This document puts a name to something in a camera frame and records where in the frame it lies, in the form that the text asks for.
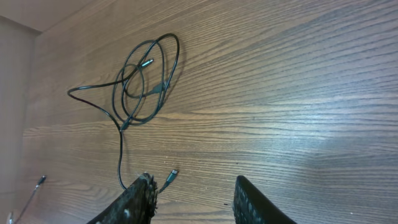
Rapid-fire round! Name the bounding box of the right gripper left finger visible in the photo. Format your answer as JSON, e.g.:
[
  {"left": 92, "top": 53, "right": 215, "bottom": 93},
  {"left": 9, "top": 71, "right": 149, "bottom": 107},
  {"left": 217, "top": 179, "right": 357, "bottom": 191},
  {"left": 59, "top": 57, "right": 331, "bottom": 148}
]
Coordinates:
[{"left": 88, "top": 173, "right": 158, "bottom": 224}]

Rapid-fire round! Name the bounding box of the black usb cable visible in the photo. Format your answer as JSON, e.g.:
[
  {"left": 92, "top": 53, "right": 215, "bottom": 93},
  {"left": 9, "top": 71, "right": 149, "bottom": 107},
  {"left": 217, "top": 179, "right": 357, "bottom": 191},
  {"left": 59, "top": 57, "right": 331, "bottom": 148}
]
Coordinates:
[
  {"left": 67, "top": 33, "right": 180, "bottom": 191},
  {"left": 157, "top": 169, "right": 179, "bottom": 194},
  {"left": 7, "top": 175, "right": 47, "bottom": 224}
]

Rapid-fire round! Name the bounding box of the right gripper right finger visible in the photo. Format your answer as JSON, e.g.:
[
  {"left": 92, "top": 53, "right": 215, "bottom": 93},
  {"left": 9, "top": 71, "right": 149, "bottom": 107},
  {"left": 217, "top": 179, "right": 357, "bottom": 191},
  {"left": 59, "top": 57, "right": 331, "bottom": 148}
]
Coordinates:
[{"left": 233, "top": 175, "right": 296, "bottom": 224}]

